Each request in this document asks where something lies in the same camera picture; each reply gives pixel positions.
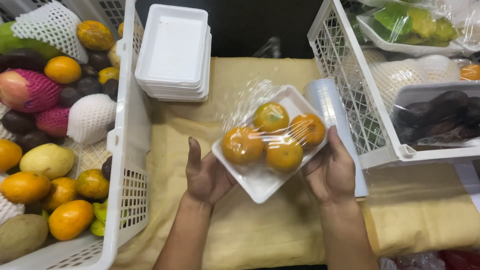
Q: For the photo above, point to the person's right hand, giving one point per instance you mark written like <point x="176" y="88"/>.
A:
<point x="332" y="176"/>

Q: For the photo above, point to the person's left hand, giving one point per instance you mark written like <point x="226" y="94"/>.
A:
<point x="206" y="180"/>

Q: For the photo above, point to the white foam tray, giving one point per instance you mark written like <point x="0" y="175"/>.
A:
<point x="258" y="182"/>

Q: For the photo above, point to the cling film roll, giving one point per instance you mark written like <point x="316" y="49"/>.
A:
<point x="330" y="105"/>

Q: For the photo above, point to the yellow cloth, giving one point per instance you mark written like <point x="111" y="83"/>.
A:
<point x="262" y="232"/>

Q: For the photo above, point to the orange with green patch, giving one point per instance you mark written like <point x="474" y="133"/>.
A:
<point x="270" y="117"/>

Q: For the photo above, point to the clear cling film sheet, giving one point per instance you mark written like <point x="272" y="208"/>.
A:
<point x="245" y="101"/>

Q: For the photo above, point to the white plastic crate with fruit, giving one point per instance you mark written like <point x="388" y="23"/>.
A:
<point x="131" y="112"/>

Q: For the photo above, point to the green star fruit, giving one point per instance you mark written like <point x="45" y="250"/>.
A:
<point x="99" y="219"/>

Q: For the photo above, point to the pear in white foam net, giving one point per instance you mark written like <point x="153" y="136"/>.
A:
<point x="369" y="60"/>
<point x="395" y="80"/>
<point x="438" y="67"/>

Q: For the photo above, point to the clear plastic bag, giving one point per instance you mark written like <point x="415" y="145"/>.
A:
<point x="416" y="261"/>

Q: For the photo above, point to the white plastic crate with trays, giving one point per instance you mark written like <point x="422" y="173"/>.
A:
<point x="337" y="56"/>

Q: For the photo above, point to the wrapped tray of dark fruits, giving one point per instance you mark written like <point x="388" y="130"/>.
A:
<point x="435" y="112"/>

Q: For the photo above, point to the fruit in white foam net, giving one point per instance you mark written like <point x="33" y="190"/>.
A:
<point x="92" y="118"/>

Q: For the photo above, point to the stack of white foam trays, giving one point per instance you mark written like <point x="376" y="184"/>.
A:
<point x="172" y="48"/>

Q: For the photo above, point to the crumpled clear plastic scrap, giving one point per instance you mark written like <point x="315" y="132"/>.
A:
<point x="269" y="48"/>

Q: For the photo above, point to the red plastic bag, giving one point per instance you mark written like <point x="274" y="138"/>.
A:
<point x="463" y="260"/>

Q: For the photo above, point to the pile of dark purple fruits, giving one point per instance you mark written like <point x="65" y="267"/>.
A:
<point x="77" y="86"/>

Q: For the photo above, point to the yellow mango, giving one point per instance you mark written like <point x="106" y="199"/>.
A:
<point x="47" y="161"/>

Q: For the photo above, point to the small apple in pink net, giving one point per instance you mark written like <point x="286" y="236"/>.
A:
<point x="54" y="120"/>

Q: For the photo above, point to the wrapped tray of star fruit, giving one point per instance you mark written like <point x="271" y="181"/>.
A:
<point x="408" y="28"/>

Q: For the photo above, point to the wrapped orange fruit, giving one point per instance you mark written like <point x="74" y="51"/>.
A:
<point x="470" y="72"/>

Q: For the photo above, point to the pile of loose oranges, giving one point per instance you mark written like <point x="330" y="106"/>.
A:
<point x="24" y="187"/>

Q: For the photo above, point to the brown round fruit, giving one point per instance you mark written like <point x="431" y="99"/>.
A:
<point x="20" y="236"/>

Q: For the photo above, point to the large apple in pink net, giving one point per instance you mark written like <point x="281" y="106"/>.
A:
<point x="26" y="90"/>

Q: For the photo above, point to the flat white foam net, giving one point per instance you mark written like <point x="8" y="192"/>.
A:
<point x="52" y="26"/>

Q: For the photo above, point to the large green fruit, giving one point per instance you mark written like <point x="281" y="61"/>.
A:
<point x="15" y="41"/>

